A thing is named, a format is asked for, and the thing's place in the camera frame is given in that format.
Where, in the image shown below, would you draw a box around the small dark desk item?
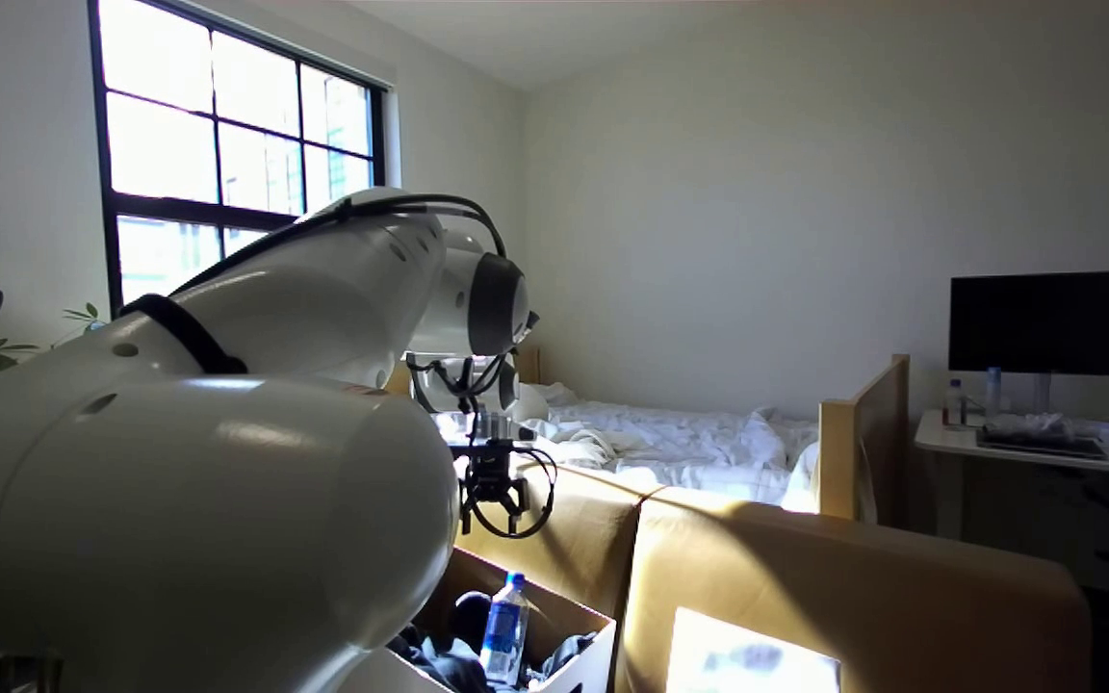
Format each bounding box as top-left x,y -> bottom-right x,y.
940,374 -> 972,433

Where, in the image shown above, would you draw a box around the white crumpled bed sheets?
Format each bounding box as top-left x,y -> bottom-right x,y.
433,382 -> 829,518

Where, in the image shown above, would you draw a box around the white printed card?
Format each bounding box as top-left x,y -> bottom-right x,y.
661,606 -> 842,693

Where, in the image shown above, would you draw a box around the black framed window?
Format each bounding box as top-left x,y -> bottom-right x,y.
86,0 -> 393,315

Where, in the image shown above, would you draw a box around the wooden bed footboard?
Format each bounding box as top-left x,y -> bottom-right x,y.
818,355 -> 916,532

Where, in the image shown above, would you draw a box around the black computer monitor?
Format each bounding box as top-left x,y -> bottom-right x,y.
948,267 -> 1109,382

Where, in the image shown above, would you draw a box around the white pillow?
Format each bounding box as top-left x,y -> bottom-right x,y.
513,376 -> 576,424

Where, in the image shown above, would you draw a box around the dark keyboard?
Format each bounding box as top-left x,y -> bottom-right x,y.
975,424 -> 1109,464

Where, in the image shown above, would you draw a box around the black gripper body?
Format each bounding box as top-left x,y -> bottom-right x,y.
454,435 -> 527,514

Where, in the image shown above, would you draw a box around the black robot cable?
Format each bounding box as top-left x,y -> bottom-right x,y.
114,190 -> 562,543

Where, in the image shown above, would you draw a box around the open cardboard shoe box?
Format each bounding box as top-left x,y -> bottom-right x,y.
377,543 -> 619,693

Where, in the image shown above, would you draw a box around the dark crumpled clothes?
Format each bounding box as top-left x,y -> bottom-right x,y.
390,591 -> 598,693

